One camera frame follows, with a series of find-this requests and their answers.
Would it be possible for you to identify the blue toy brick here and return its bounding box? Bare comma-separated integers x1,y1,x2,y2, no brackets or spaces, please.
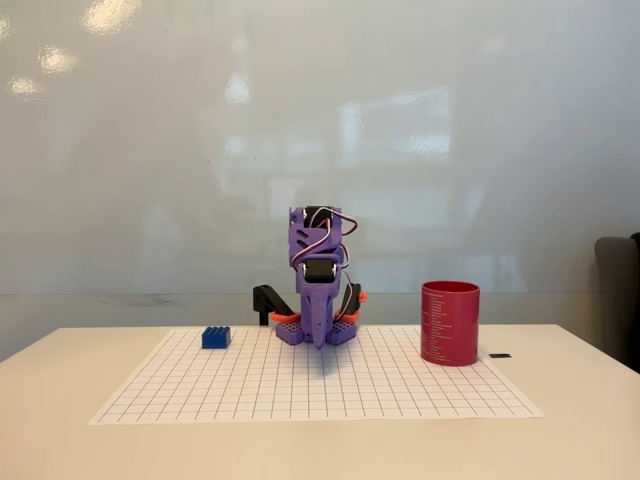
201,325,233,350

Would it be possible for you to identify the red cup with white print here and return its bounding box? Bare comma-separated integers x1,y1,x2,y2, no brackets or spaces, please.
419,280,482,368

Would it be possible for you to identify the white grid paper sheet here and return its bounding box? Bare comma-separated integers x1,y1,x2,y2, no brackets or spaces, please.
88,327,545,427

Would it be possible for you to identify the dark grey chair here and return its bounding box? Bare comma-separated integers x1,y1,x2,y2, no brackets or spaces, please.
593,232,640,374

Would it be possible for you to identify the white red servo cable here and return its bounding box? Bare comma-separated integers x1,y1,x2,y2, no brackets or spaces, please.
293,205,359,275

